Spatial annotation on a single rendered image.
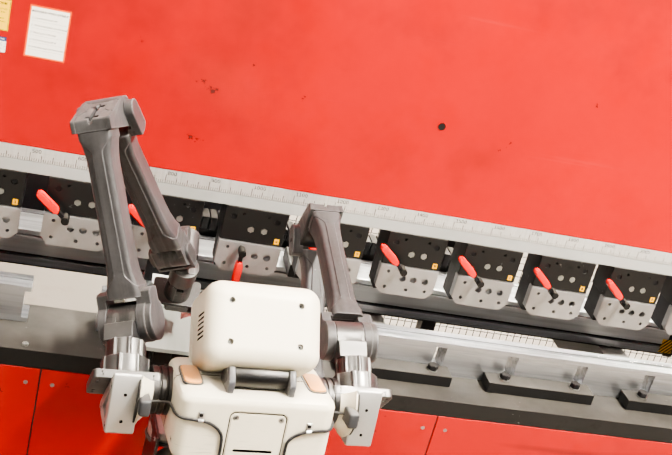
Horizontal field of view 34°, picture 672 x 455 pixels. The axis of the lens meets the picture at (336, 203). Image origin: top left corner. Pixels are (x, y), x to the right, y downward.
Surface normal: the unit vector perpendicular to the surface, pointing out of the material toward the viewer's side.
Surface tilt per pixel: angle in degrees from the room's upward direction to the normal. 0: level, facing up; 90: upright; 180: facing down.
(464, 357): 90
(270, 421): 82
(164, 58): 90
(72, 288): 0
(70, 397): 90
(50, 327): 0
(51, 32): 90
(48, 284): 0
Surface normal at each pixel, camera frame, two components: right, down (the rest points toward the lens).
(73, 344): 0.24, -0.90
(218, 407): 0.28, 0.29
